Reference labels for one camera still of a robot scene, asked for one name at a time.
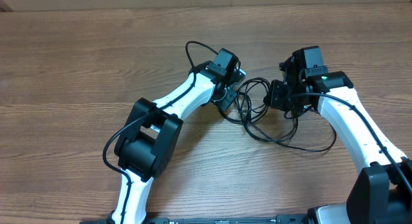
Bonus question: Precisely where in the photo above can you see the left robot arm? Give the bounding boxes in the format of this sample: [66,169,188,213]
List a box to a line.
[105,48,246,223]

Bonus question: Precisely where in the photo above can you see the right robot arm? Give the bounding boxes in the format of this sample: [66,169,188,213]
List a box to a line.
[264,46,411,223]

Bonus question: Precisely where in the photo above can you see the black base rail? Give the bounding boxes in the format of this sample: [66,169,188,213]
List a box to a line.
[80,213,315,224]

